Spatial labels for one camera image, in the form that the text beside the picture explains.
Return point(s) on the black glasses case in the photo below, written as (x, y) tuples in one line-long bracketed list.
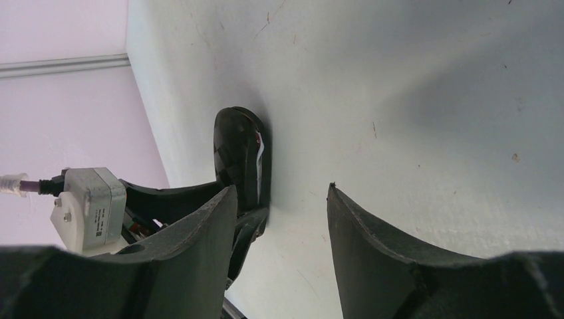
[(242, 156)]

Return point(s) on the aluminium corner rail left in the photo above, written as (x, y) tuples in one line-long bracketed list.
[(64, 65)]

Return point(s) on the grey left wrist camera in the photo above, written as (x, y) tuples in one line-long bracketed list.
[(89, 212)]

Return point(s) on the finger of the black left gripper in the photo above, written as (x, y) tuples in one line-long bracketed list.
[(249, 226), (149, 208)]

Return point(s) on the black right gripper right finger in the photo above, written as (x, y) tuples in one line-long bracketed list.
[(383, 272)]

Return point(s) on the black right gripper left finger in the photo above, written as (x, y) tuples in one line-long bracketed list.
[(179, 272)]

